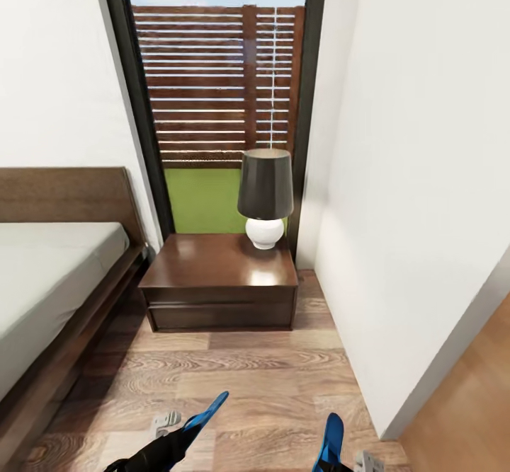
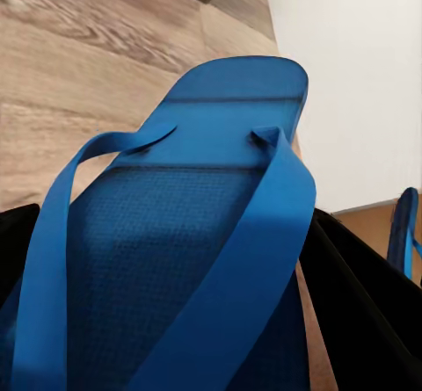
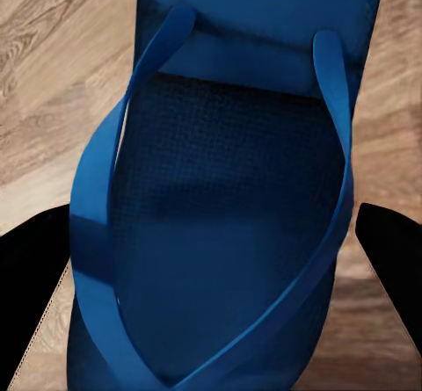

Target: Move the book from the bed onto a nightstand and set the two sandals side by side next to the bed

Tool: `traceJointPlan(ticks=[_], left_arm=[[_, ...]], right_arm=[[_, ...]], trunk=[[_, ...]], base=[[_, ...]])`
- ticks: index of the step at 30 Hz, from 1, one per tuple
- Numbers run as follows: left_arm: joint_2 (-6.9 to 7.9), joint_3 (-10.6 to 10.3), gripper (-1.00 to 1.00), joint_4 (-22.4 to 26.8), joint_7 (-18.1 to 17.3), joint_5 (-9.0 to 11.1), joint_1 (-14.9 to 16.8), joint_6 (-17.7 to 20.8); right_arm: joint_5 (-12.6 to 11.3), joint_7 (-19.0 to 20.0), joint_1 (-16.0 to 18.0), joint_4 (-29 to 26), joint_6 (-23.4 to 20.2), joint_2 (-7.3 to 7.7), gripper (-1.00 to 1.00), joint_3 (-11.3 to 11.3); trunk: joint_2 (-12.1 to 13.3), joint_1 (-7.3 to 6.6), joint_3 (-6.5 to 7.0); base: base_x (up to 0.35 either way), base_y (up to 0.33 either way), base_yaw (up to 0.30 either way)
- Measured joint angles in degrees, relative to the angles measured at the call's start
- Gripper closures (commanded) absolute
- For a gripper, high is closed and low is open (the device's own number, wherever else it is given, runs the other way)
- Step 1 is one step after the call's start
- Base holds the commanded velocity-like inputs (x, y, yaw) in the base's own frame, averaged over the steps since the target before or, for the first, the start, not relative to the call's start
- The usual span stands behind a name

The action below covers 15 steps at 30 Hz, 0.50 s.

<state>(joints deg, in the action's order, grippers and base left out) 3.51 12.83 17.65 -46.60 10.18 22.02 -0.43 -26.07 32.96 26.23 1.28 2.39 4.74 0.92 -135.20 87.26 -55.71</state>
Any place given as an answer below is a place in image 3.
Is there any sandal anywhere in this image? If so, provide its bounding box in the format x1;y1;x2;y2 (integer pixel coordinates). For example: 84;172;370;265
66;0;381;391

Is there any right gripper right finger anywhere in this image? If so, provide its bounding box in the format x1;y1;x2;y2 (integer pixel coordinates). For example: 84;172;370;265
355;203;422;356

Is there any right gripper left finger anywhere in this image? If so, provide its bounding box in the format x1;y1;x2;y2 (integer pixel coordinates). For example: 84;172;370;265
0;204;70;391

